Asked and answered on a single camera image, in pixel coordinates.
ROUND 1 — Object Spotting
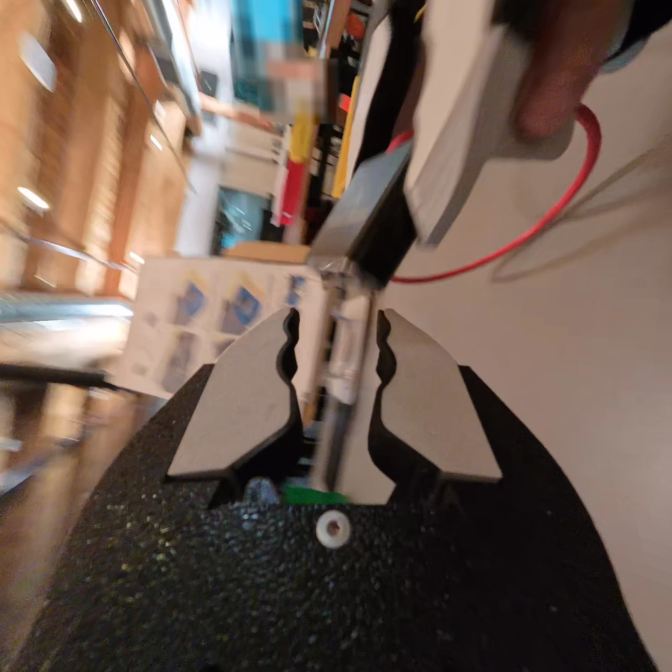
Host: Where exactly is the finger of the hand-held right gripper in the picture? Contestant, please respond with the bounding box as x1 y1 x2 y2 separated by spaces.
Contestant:
404 0 520 250
342 6 405 200

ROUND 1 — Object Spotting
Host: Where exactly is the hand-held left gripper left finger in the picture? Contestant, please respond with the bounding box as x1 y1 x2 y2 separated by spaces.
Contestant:
166 307 305 482

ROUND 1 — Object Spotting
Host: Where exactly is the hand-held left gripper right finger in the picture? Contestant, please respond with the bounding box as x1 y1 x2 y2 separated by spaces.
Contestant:
368 309 504 484

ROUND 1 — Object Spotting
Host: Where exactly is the red ethernet cable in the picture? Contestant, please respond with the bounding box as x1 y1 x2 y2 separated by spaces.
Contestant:
385 102 604 286

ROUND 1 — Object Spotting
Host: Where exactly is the green plastic bin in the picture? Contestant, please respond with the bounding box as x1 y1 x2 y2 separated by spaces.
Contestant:
280 481 350 509

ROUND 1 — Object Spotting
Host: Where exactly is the black ethernet splitter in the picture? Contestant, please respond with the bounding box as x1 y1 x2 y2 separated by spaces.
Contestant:
307 156 417 288

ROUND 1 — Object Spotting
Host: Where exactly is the person's right hand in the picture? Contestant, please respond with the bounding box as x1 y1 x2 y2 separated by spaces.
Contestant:
502 0 641 145

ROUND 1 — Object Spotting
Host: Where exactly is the instruction sheet board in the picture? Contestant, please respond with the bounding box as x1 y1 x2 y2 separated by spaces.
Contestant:
107 254 335 412

